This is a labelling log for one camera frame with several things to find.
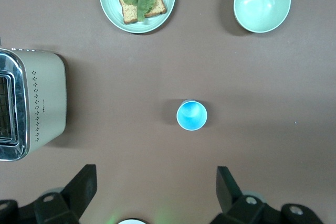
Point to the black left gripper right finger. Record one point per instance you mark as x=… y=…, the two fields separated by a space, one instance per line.
x=225 y=190

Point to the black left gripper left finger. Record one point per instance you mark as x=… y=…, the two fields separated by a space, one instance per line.
x=78 y=190

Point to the blue plastic cup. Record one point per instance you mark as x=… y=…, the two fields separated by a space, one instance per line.
x=191 y=116

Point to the beige chrome toaster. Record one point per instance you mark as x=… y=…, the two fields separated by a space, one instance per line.
x=50 y=98

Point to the brown table cover cloth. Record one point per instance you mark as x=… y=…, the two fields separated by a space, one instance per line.
x=131 y=77

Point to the pale green plate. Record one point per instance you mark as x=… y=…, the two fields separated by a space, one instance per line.
x=107 y=3

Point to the pale green bowl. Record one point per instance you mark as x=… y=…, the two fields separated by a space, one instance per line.
x=262 y=3

